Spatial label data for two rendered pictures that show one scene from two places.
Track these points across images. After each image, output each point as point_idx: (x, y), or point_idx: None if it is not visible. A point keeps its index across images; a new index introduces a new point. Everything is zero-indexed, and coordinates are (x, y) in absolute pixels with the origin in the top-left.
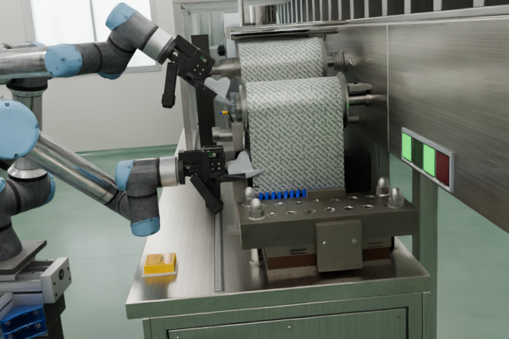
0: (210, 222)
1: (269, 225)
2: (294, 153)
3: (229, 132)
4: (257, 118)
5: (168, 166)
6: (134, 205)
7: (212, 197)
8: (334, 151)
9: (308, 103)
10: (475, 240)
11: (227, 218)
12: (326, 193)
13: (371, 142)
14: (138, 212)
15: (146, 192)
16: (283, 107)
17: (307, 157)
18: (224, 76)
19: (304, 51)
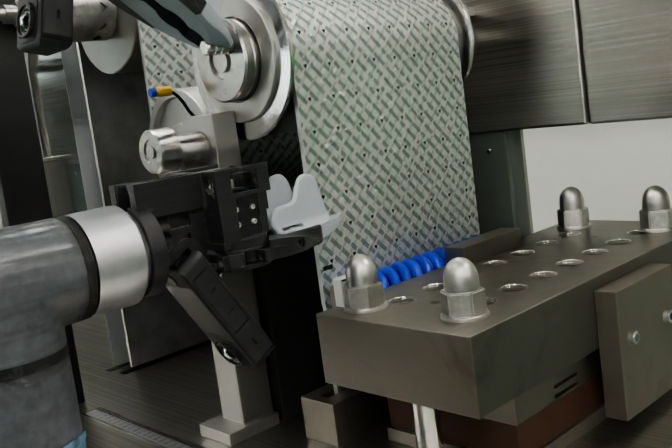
0: (121, 440)
1: (523, 320)
2: (391, 163)
3: (200, 137)
4: (312, 72)
5: (118, 233)
6: (10, 405)
7: (247, 317)
8: (456, 153)
9: (403, 33)
10: None
11: (153, 416)
12: (493, 244)
13: (471, 141)
14: (29, 428)
15: (52, 343)
16: (360, 41)
17: (414, 171)
18: (75, 26)
19: None
